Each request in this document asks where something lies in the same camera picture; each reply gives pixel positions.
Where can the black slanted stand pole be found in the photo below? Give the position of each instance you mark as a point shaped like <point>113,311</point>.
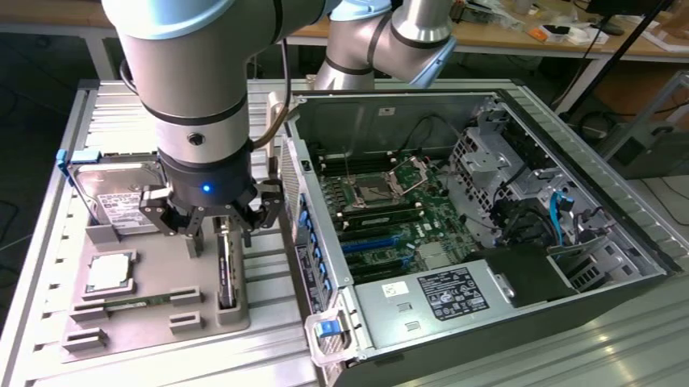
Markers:
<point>639,38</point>

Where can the black graphics card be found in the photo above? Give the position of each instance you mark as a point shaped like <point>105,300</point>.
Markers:
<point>225,274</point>

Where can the white orange bench device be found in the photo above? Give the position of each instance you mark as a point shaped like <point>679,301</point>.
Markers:
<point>570,34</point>

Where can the black plastic shroud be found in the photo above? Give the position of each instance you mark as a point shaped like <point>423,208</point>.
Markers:
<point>522,270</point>

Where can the black expansion slot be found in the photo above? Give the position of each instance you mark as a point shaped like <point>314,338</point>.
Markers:
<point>376,268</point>

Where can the green RAM stick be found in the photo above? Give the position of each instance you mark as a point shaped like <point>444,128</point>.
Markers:
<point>140,301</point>

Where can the CPU socket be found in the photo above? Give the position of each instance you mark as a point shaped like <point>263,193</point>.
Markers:
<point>371,189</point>

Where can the dark grey cabinet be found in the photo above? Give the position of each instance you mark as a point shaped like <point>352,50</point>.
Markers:
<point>662,153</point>

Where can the blue expansion slot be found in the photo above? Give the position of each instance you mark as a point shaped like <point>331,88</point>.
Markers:
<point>371,245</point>

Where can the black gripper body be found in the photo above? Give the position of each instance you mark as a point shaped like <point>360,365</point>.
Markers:
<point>209,181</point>

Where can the open black silver PC case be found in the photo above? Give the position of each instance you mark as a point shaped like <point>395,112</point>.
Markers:
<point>538,322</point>

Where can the silver CPU chip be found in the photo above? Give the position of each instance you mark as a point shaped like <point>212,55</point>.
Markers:
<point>107,272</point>

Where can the black monitor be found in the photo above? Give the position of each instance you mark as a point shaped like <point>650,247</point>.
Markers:
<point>618,6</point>

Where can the silver perforated disk bay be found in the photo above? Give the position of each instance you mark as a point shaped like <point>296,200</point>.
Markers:
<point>473,161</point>

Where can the silver power supply unit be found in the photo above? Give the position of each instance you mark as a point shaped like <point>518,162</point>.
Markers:
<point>387,318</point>

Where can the green motherboard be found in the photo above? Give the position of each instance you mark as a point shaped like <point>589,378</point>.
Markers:
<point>456,225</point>

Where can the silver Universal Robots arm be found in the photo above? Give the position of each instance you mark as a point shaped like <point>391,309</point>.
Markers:
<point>188,80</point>

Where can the hard disk in blue bracket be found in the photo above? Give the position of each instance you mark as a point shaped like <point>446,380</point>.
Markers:
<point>91,181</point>

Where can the grey plastic parts rack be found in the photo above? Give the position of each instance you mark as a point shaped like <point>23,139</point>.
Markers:
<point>161,282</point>

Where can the black installed RAM stick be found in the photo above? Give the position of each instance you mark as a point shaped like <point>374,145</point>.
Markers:
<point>376,221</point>

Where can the open metal socket cover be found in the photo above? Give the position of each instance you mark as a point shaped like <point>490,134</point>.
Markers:
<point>411,173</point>

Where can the blue case latch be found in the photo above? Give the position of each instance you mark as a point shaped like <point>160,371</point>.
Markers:
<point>327,328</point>

